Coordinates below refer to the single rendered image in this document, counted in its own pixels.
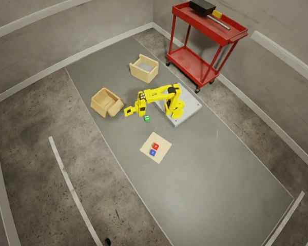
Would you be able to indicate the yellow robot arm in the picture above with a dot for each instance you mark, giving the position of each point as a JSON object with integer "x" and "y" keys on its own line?
{"x": 172, "y": 104}

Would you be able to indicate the red die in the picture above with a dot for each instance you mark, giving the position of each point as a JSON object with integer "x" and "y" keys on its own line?
{"x": 155, "y": 146}

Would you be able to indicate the blue die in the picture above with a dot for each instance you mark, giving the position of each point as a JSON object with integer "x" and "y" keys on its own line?
{"x": 152, "y": 153}

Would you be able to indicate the beige flat mat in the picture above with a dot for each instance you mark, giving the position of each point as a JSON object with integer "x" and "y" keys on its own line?
{"x": 162, "y": 149}

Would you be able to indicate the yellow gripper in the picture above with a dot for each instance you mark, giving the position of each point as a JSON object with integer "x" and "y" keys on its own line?
{"x": 128, "y": 111}

